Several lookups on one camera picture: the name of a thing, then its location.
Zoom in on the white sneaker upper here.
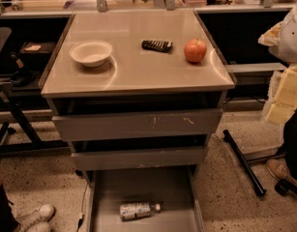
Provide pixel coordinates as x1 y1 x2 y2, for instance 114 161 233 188
17 204 55 226

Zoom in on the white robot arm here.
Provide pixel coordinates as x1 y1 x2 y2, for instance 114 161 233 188
258 3 297 125

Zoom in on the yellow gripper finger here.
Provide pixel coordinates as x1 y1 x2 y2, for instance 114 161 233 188
265 65 297 125

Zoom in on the white bowl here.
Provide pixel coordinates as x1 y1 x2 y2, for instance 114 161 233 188
69 40 113 68

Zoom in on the middle grey drawer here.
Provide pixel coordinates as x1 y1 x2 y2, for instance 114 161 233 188
72 146 208 171

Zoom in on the open bottom grey drawer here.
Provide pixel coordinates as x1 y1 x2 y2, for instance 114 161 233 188
85 166 205 232

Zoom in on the brown shoe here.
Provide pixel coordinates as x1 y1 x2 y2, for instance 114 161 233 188
266 159 297 187

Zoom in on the white sneaker lower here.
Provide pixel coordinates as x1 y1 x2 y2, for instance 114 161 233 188
25 221 52 232

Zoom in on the white sneaker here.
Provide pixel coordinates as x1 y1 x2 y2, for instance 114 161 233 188
25 221 52 232
17 204 55 226

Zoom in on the black box on shelf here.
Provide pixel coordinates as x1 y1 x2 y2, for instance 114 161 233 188
19 42 56 61

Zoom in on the red apple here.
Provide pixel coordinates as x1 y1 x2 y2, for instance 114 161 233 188
184 39 207 63

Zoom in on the grey drawer cabinet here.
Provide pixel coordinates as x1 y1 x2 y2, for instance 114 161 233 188
38 9 238 232

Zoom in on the top grey drawer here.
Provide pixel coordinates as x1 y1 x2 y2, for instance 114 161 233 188
53 108 223 141

